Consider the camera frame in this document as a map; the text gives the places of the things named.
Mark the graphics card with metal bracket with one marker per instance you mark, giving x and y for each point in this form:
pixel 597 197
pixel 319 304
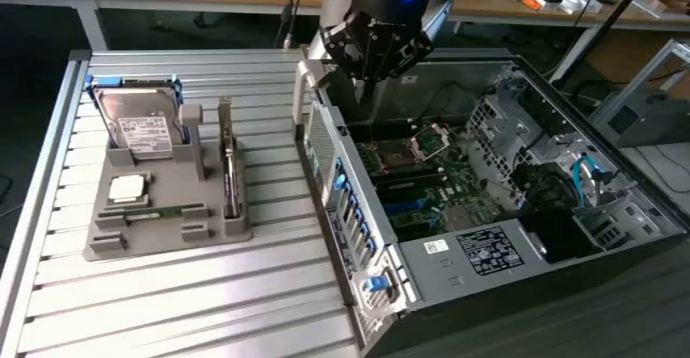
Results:
pixel 231 172

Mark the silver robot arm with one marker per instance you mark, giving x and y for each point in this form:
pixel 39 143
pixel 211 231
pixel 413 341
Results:
pixel 334 10

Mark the open black PC case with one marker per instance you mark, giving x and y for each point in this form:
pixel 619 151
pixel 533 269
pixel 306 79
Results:
pixel 399 99

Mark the metal socket cover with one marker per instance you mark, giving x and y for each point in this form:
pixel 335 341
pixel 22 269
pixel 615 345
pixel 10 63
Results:
pixel 431 129

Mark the CPU socket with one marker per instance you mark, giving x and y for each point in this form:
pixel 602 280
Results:
pixel 397 157

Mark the small orange box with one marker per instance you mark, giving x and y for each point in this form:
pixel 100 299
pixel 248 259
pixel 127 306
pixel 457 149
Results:
pixel 537 1

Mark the perforated metal disk bay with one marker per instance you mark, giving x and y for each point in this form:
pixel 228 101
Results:
pixel 501 140

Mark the small white box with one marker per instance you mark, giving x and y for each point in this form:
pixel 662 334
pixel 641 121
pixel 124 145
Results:
pixel 579 6

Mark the green motherboard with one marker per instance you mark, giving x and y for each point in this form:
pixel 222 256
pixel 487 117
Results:
pixel 458 196

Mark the black stand pole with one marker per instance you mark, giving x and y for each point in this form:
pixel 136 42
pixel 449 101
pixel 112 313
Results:
pixel 609 26

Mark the blue expansion slot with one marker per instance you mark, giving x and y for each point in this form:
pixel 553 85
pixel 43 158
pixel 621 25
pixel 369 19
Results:
pixel 407 206

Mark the black cooling fan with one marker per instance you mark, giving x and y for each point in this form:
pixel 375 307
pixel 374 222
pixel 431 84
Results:
pixel 539 184

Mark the hard disk in blue caddy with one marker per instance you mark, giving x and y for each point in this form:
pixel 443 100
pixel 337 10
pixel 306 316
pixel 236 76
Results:
pixel 140 131

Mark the grey computer tower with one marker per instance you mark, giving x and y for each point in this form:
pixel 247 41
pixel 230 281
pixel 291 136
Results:
pixel 646 119

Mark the silver CPU chip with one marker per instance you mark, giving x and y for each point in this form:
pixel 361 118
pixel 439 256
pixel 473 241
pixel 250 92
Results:
pixel 127 188

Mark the green RAM stick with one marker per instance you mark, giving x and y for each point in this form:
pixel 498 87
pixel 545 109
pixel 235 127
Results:
pixel 154 211

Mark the grey power supply unit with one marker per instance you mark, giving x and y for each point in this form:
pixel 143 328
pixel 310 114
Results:
pixel 431 269

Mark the grey plastic parts rack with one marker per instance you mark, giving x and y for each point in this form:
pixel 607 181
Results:
pixel 162 232

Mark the blue case latch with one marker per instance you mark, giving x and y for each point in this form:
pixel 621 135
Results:
pixel 375 284

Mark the grey metal disk bay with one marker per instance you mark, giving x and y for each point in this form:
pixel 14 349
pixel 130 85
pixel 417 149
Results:
pixel 609 228

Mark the aluminium profile frame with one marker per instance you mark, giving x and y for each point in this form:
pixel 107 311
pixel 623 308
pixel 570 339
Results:
pixel 665 57

